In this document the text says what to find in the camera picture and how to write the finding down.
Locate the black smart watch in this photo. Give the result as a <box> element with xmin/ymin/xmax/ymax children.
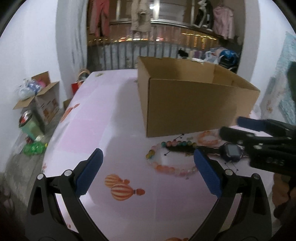
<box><xmin>167</xmin><ymin>143</ymin><xmax>248</xmax><ymax>162</ymax></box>

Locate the multicolour bead necklace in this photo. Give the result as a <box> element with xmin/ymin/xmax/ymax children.
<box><xmin>145</xmin><ymin>139</ymin><xmax>199</xmax><ymax>178</ymax></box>

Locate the blue patterned cloth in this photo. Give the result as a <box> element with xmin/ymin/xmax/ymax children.
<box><xmin>260</xmin><ymin>32</ymin><xmax>295</xmax><ymax>125</ymax></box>

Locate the large brown cardboard box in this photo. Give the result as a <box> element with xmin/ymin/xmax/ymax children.
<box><xmin>137</xmin><ymin>57</ymin><xmax>260</xmax><ymax>138</ymax></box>

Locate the wheelchair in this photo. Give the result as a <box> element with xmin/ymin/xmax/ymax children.
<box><xmin>218</xmin><ymin>50</ymin><xmax>240</xmax><ymax>73</ymax></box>

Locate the green plastic bag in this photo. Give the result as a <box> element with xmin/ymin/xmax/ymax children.
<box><xmin>23</xmin><ymin>142</ymin><xmax>48</xmax><ymax>156</ymax></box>

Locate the green metal canister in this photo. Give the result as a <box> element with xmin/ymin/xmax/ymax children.
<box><xmin>18</xmin><ymin>110</ymin><xmax>44</xmax><ymax>142</ymax></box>

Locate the pink hanging garment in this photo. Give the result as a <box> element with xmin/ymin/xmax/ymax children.
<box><xmin>213</xmin><ymin>6</ymin><xmax>235</xmax><ymax>40</ymax></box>

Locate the small open cardboard box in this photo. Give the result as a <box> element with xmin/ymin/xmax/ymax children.
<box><xmin>13</xmin><ymin>71</ymin><xmax>59</xmax><ymax>132</ymax></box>

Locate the black white hanging jacket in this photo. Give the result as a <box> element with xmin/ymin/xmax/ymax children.
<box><xmin>194</xmin><ymin>0</ymin><xmax>214</xmax><ymax>31</ymax></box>

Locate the metal balcony railing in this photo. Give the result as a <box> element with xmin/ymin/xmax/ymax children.
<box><xmin>87</xmin><ymin>21</ymin><xmax>219</xmax><ymax>71</ymax></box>

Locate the white plastic bag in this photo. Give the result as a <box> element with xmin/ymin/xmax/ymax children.
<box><xmin>17</xmin><ymin>79</ymin><xmax>43</xmax><ymax>101</ymax></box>

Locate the beige hanging coat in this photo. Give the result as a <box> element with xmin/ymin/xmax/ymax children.
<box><xmin>131</xmin><ymin>0</ymin><xmax>151</xmax><ymax>32</ymax></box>

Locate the red gift bag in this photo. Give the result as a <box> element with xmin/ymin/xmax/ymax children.
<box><xmin>71</xmin><ymin>68</ymin><xmax>91</xmax><ymax>95</ymax></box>

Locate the red hanging coat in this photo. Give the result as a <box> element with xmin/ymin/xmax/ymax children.
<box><xmin>89</xmin><ymin>0</ymin><xmax>110</xmax><ymax>37</ymax></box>

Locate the orange bead bracelet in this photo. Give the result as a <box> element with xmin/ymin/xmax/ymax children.
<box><xmin>197</xmin><ymin>130</ymin><xmax>222</xmax><ymax>147</ymax></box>

